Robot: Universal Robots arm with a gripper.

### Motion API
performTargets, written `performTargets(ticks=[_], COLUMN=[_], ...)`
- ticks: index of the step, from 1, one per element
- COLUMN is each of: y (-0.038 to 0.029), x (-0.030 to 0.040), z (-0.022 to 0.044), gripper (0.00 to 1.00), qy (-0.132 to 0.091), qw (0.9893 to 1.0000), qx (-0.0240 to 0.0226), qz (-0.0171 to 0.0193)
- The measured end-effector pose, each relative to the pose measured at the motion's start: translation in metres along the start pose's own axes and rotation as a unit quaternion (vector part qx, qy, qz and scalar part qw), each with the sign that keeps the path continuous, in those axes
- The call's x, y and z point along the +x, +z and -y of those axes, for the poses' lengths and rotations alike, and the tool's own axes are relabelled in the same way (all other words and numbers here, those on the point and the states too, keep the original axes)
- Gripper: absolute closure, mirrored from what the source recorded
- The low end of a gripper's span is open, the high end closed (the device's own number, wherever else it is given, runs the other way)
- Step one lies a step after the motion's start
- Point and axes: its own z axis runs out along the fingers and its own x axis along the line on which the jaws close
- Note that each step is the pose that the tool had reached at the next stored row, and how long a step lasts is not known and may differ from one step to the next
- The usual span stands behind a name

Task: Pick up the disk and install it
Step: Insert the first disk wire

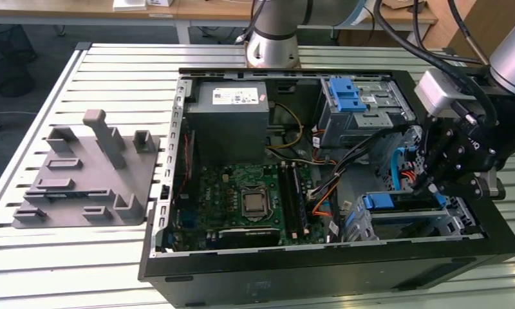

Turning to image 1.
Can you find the grey metal disk bay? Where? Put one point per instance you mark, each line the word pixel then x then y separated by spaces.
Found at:
pixel 412 222

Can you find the wooden desk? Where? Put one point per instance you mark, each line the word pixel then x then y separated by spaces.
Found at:
pixel 90 13

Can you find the black open PC case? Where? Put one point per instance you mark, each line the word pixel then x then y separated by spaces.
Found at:
pixel 284 283

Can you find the green motherboard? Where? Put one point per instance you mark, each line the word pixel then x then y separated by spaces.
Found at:
pixel 224 180

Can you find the small white box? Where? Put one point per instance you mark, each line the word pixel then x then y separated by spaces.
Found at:
pixel 161 2

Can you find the black graphics card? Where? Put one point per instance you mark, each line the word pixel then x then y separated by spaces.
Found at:
pixel 249 238

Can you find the CPU in socket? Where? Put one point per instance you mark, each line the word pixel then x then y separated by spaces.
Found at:
pixel 254 203

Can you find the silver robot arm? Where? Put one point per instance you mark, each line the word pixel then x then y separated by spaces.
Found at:
pixel 276 51

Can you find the hard disk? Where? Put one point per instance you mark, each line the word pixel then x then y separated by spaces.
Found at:
pixel 380 201

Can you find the blue drive latch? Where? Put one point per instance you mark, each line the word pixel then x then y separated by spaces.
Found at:
pixel 346 96

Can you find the grey parts rack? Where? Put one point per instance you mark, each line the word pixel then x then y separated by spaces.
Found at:
pixel 90 180

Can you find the brown cardboard piece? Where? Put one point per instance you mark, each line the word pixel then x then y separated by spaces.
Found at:
pixel 401 4

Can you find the large white box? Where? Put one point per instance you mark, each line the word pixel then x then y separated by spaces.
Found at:
pixel 129 4

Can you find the RAM stick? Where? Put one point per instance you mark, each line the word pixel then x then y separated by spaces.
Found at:
pixel 302 199

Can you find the grey power supply unit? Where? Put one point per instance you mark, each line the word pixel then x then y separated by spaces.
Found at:
pixel 228 135

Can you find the wooden cabinet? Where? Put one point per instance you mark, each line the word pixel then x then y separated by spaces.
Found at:
pixel 440 35

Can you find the grey optical drive cage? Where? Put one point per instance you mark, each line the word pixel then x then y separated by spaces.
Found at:
pixel 340 128

